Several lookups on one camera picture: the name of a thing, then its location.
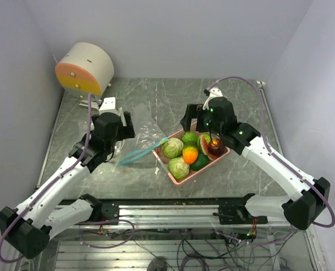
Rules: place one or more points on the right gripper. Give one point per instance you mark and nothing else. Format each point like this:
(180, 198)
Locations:
(194, 110)

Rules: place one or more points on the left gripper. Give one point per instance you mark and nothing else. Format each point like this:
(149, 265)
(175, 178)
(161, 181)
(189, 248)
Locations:
(125, 131)

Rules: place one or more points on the watermelon slice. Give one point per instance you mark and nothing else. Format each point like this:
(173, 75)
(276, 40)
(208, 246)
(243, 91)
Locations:
(203, 141)

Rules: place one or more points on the dark red apple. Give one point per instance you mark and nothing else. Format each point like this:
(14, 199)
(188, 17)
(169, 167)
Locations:
(216, 147)

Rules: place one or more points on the orange mango fruit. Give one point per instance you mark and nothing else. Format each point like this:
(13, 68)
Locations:
(190, 153)

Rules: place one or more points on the dark green avocado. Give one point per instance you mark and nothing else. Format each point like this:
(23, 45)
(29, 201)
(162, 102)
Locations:
(201, 161)

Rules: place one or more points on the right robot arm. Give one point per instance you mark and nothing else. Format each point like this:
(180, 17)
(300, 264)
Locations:
(306, 197)

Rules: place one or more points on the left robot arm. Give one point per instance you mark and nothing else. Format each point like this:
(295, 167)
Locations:
(33, 223)

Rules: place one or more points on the blue zipper clear bag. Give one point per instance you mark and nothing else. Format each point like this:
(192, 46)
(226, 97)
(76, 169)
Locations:
(148, 136)

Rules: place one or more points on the light green round fruit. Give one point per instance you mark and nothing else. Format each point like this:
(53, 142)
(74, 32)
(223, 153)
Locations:
(189, 137)

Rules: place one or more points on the pink plastic basket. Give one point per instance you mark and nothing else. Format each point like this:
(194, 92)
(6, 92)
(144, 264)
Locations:
(164, 161)

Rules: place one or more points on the pale cabbage upper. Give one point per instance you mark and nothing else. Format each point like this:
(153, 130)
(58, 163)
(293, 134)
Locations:
(172, 148)

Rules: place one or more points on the pale cabbage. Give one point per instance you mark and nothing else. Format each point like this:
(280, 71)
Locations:
(172, 148)
(178, 168)

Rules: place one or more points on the pale cabbage lower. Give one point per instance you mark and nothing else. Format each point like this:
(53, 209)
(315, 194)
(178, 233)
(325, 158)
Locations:
(178, 168)

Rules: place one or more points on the white corner clip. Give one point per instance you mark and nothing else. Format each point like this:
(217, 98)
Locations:
(261, 84)

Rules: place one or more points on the round drawer cabinet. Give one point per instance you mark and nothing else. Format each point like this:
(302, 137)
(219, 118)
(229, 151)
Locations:
(85, 69)

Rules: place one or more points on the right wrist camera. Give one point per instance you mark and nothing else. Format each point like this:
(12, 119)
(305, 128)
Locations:
(211, 94)

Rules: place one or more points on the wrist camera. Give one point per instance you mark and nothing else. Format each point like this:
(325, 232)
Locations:
(108, 106)
(211, 94)

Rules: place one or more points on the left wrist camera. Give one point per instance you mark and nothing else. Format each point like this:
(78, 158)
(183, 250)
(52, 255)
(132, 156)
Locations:
(108, 106)

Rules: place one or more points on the white bracket block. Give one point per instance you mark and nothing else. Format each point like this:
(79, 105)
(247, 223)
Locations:
(95, 105)

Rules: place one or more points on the aluminium rail frame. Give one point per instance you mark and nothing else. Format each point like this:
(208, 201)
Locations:
(196, 234)

